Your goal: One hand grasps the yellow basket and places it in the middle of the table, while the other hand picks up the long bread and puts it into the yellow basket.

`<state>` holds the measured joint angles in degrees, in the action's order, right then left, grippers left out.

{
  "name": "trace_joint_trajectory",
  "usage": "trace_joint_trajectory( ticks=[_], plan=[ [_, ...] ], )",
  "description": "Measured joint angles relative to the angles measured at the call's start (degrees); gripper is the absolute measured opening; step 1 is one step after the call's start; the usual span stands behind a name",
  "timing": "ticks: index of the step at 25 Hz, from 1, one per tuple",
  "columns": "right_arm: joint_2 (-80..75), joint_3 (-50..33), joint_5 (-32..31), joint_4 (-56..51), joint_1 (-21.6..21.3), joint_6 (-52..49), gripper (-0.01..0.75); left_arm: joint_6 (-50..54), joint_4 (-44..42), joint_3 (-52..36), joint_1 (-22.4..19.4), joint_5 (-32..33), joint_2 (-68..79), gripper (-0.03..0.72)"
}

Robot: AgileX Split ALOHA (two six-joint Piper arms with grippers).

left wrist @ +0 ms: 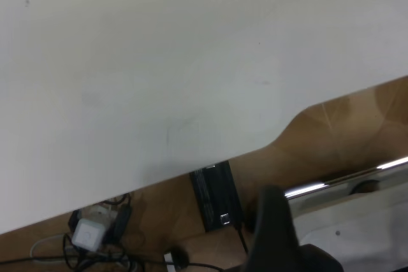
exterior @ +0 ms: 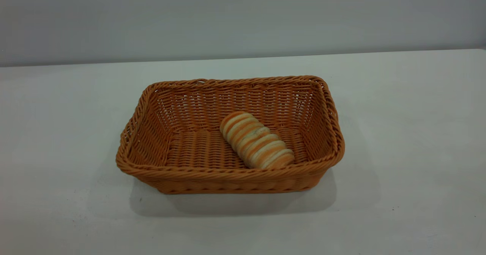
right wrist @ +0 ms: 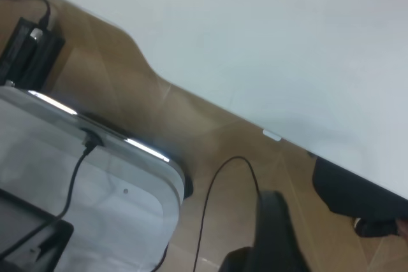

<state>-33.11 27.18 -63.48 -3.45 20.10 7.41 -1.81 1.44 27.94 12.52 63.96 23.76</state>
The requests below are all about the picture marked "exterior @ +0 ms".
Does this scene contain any striped bread roll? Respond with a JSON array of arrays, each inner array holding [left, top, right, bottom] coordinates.
[[219, 111, 295, 169]]

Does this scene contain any orange woven wicker basket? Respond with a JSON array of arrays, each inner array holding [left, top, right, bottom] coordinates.
[[115, 75, 346, 194]]

